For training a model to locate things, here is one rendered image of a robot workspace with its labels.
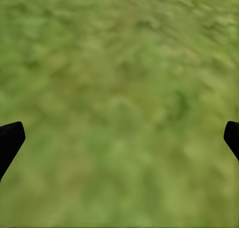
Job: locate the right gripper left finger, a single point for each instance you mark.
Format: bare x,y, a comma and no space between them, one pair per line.
12,136

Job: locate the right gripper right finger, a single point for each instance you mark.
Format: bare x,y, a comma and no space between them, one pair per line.
231,136

